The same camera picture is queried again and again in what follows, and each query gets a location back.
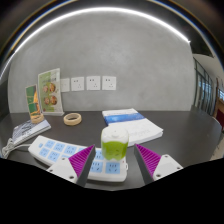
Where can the white wall switch plate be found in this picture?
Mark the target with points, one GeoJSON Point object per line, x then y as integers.
{"type": "Point", "coordinates": [65, 85]}

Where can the green menu in acrylic stand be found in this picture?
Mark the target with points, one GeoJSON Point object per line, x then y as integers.
{"type": "Point", "coordinates": [50, 90]}

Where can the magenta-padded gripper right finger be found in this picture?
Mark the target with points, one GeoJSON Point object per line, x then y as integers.
{"type": "Point", "coordinates": [151, 163]}

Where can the green and white charger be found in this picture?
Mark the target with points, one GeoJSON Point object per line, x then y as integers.
{"type": "Point", "coordinates": [115, 148]}

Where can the white and blue booklet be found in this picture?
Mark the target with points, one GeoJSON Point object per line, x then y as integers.
{"type": "Point", "coordinates": [143, 130]}

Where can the grey blue magazine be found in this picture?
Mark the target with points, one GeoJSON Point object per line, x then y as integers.
{"type": "Point", "coordinates": [30, 130]}

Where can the dark-framed glass partition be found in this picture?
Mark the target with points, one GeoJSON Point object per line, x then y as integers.
{"type": "Point", "coordinates": [203, 90]}

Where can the white power strip, blue sockets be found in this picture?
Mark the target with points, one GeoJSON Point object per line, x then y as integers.
{"type": "Point", "coordinates": [53, 150]}

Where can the beige tape roll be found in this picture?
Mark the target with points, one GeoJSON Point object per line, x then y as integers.
{"type": "Point", "coordinates": [66, 120]}

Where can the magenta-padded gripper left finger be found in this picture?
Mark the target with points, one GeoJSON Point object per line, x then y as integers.
{"type": "Point", "coordinates": [78, 163]}

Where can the curved ceiling light strip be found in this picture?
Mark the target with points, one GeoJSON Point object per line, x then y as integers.
{"type": "Point", "coordinates": [110, 9]}

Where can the small sign on wooden base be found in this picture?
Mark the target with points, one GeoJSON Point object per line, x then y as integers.
{"type": "Point", "coordinates": [32, 100]}

